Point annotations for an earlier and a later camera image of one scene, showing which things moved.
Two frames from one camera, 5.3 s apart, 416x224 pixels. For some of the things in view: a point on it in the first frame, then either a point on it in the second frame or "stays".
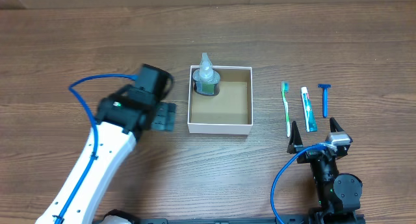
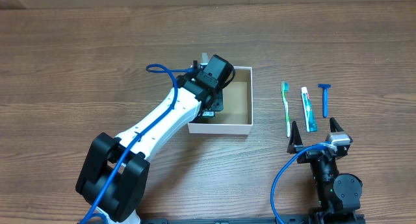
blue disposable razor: x=325 y=98 stays
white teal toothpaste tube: x=311 y=123 stays
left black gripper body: x=164 y=116 → x=210 y=113
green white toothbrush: x=285 y=89 stays
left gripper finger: x=165 y=117 → x=217 y=104
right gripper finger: x=296 y=138 stays
